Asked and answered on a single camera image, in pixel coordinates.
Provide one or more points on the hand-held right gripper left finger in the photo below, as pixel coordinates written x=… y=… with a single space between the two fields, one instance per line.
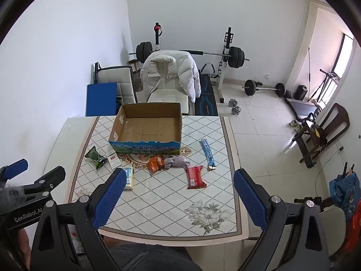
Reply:
x=112 y=194

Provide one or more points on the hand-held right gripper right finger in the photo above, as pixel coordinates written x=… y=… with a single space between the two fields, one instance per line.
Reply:
x=249 y=197

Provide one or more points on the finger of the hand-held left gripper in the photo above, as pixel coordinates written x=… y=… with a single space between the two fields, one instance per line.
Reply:
x=17 y=166
x=53 y=175

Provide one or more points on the white blue tissue pack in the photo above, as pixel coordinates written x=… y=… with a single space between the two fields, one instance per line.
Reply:
x=129 y=177

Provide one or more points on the white red cigarette pack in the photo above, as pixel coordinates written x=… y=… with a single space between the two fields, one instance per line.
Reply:
x=114 y=161

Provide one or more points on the green snack packet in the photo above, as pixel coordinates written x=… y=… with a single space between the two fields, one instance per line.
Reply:
x=96 y=158

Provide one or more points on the orange snack packet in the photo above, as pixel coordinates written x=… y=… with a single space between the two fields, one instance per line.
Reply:
x=155 y=164

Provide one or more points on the red snack packet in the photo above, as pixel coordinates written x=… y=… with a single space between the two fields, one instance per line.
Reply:
x=195 y=177

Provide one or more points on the long blue packet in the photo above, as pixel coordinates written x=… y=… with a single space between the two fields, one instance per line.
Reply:
x=207 y=153

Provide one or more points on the cardboard box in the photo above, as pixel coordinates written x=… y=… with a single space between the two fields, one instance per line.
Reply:
x=141 y=129

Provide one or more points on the grey cloth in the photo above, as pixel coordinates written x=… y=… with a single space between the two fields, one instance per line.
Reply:
x=177 y=162

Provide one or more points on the person's left hand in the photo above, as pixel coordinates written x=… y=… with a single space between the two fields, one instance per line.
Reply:
x=24 y=242

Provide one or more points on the clear plastic scrap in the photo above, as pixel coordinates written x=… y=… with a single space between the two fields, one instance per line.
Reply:
x=82 y=193

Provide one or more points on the person's dark grey clothing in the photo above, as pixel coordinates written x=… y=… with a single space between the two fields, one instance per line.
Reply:
x=155 y=259

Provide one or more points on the white shoe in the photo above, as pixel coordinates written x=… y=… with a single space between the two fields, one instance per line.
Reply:
x=293 y=123
x=299 y=128

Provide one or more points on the beige chair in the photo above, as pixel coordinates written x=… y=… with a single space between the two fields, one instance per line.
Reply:
x=332 y=225

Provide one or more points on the blue mat board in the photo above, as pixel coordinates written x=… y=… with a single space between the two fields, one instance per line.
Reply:
x=100 y=100

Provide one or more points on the chrome dumbbell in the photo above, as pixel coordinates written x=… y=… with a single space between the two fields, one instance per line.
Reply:
x=236 y=110
x=233 y=102

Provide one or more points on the blue clothing pile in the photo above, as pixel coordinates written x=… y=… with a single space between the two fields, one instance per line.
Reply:
x=344 y=189

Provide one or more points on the treadmill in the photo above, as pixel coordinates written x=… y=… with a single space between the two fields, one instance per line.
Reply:
x=304 y=107

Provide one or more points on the orange bag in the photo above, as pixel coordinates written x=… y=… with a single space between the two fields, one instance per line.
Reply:
x=351 y=231

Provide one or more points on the black blue weight bench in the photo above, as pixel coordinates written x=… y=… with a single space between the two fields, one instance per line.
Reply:
x=207 y=98

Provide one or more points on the short barbell with black plates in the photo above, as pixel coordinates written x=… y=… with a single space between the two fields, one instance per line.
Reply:
x=249 y=87

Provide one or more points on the white cushioned chair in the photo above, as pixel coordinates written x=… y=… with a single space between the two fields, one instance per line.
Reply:
x=166 y=96

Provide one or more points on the black speaker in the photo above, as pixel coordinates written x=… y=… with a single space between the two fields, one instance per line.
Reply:
x=301 y=92

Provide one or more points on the white barbell rack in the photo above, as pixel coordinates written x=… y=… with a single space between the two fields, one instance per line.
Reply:
x=222 y=82

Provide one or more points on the dark wooden chair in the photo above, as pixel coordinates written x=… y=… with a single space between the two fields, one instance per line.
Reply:
x=338 y=108

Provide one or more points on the thin black pole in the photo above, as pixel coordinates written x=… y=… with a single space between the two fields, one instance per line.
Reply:
x=309 y=73

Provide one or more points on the white puffer jacket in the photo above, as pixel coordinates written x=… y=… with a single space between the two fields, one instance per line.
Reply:
x=183 y=73

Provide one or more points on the long barbell with black plates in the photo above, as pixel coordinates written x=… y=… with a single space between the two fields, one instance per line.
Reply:
x=235 y=56

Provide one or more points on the window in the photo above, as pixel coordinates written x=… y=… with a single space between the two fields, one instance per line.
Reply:
x=342 y=56

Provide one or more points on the white chair with black frame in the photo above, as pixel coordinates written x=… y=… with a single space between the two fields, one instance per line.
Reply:
x=112 y=74

